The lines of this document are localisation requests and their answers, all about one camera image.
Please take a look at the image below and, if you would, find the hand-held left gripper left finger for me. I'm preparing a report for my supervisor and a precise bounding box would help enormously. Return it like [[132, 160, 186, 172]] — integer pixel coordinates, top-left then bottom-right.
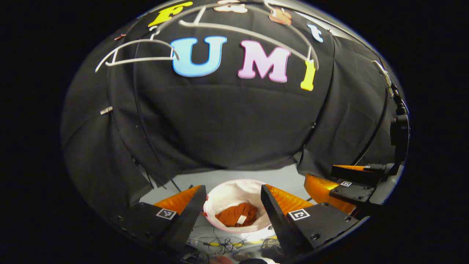
[[109, 184, 207, 253]]

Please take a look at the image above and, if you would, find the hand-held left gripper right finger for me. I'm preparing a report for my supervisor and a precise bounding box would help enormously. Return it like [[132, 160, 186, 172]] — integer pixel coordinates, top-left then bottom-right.
[[260, 183, 362, 258]]

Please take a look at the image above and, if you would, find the orange jacket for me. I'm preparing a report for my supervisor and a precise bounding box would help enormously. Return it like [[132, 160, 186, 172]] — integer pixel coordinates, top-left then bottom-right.
[[215, 202, 259, 227]]

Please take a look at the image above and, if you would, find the white laundry hamper pink rim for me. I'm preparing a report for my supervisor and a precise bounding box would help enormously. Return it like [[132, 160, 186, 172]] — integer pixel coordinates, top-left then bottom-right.
[[203, 179, 274, 234]]

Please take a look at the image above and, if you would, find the white clothes hanger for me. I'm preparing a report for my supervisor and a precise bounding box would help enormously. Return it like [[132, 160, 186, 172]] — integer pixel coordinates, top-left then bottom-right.
[[178, 0, 320, 70]]

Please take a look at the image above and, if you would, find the black backdrop cloth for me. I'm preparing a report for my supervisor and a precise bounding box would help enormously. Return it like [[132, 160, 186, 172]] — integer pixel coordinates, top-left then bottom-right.
[[60, 0, 407, 220]]

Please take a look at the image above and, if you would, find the tangle of thin cables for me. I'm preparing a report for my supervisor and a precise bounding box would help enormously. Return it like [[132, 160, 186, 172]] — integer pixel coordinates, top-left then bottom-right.
[[187, 227, 282, 263]]

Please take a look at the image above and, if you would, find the black cable with silver plug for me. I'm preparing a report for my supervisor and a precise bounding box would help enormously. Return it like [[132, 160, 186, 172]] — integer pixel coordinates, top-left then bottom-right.
[[351, 60, 410, 166]]

